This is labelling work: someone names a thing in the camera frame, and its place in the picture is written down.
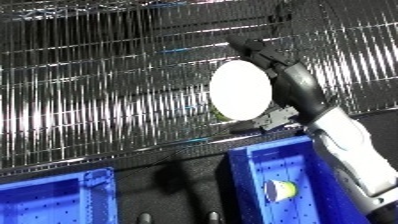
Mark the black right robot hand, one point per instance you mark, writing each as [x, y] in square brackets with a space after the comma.
[299, 90]

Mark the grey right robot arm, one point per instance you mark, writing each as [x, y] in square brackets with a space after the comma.
[355, 156]

